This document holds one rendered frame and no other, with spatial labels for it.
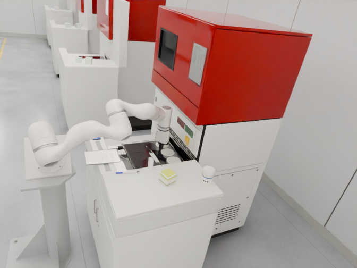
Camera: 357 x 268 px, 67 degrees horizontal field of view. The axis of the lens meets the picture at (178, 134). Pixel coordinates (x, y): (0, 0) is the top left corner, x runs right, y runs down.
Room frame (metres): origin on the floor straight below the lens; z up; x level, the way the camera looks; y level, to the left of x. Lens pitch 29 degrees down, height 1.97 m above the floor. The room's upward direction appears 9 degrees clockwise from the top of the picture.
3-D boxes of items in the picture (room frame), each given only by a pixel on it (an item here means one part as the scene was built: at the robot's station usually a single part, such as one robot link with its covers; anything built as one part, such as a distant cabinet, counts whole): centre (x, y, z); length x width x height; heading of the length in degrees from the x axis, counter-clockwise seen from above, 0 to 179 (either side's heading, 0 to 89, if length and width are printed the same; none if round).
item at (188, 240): (1.47, 0.20, 0.41); 0.97 x 0.64 x 0.82; 30
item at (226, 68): (2.02, -0.22, 1.52); 0.81 x 0.75 x 0.59; 30
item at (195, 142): (1.87, 0.05, 1.02); 0.82 x 0.03 x 0.40; 30
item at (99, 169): (1.47, 0.50, 0.89); 0.55 x 0.09 x 0.14; 30
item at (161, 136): (1.66, 0.11, 1.03); 0.10 x 0.07 x 0.11; 71
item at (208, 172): (1.29, -0.21, 1.01); 0.07 x 0.07 x 0.10
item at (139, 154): (1.59, 0.15, 0.90); 0.34 x 0.34 x 0.01; 30
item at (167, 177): (1.23, 0.02, 1.00); 0.07 x 0.07 x 0.07; 48
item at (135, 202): (1.21, 0.04, 0.89); 0.62 x 0.35 x 0.14; 120
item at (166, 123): (1.66, 0.11, 1.17); 0.09 x 0.08 x 0.13; 75
